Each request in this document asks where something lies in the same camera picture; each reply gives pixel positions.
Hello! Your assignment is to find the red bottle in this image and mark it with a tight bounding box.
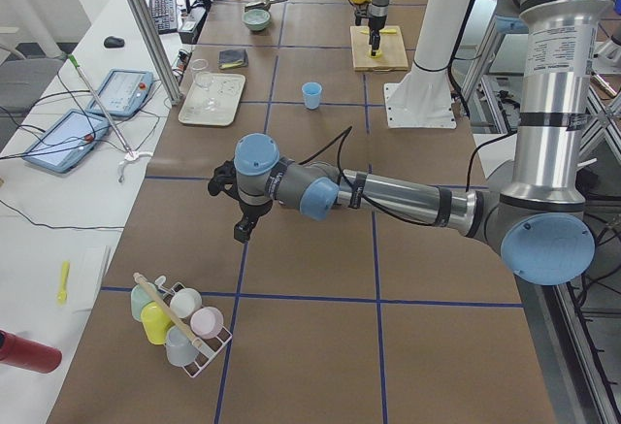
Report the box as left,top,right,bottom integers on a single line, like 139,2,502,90
1,331,62,374

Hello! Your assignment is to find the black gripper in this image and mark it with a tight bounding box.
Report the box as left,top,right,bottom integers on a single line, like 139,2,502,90
208,161,273,242
354,4,387,54

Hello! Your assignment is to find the yellow cup in rack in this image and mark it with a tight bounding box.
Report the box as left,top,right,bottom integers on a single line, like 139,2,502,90
140,302,173,345

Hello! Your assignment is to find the aluminium frame post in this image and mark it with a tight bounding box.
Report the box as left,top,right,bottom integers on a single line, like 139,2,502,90
127,0,182,106

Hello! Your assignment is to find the black computer mouse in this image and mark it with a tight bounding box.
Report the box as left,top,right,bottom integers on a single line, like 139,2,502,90
103,36,125,49

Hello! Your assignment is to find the green cup in rack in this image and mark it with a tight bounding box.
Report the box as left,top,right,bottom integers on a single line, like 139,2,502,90
130,284,152,322

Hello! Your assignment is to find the wine glass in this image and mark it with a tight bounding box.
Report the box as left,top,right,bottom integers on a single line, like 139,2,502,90
190,58,218,111

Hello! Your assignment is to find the yellow plastic spoon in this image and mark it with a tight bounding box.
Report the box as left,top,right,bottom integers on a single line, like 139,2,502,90
56,260,71,305

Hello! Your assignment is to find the pink cup in rack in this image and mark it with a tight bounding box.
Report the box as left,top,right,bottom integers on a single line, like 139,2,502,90
190,307,224,340

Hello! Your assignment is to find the steel ice scoop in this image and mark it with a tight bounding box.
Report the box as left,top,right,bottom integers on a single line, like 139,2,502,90
245,0,288,12

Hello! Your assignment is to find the grey folded cloth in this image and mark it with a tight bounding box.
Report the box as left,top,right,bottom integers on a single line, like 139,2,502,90
218,49,248,70

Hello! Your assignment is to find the blue teach pendant far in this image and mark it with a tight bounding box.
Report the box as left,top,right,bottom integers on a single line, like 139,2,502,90
97,69,154,118

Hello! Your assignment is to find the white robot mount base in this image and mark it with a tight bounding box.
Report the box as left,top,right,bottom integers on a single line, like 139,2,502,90
384,0,471,129

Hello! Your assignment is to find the blue teach pendant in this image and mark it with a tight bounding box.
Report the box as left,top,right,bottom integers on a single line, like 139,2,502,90
97,69,154,118
22,109,111,174

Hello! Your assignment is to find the cream bear tray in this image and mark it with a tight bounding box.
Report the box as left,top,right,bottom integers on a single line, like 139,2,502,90
178,74,245,127

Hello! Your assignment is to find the grey cup in rack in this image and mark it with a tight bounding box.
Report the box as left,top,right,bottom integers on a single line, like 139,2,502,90
165,326,199,367

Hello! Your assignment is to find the blue teach pendant near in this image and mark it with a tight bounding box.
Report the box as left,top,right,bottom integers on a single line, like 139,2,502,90
22,109,111,174

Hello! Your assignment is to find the white wire cup rack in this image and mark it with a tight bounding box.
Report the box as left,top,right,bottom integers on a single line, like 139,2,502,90
155,276,232,378

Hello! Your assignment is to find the blue paper cup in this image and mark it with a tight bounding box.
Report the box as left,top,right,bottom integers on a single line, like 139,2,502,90
302,82,323,110

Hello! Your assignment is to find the wooden stick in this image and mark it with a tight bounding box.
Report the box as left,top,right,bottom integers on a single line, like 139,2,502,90
133,273,202,349

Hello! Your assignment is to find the white cup in rack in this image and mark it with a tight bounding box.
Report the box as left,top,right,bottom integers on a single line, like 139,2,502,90
170,288,202,319

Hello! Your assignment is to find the yellow plastic knife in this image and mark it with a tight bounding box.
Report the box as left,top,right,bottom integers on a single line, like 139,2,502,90
360,28,398,35

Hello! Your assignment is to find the green bowl of ice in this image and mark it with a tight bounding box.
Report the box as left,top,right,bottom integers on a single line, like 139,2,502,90
242,9,272,32

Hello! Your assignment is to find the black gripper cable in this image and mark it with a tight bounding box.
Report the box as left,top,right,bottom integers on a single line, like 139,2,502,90
295,125,438,226

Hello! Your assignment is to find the wooden cutting board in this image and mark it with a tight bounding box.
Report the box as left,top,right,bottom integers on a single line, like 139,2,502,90
349,25,409,72

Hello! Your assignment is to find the black keyboard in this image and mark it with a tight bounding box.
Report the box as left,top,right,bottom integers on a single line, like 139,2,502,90
148,0,179,34

